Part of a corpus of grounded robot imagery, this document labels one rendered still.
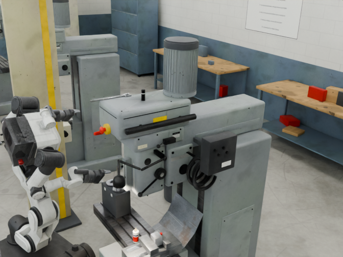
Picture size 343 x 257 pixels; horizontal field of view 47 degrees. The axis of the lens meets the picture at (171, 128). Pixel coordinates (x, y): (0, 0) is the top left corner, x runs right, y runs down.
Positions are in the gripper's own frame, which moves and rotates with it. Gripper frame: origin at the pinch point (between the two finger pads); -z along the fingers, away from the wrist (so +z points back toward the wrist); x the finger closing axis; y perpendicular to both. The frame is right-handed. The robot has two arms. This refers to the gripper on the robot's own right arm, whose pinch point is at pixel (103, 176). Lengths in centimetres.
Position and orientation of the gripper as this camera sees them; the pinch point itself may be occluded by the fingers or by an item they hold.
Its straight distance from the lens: 281.2
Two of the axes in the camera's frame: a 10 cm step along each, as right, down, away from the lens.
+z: -6.6, -0.9, -7.4
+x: 5.8, -6.9, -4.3
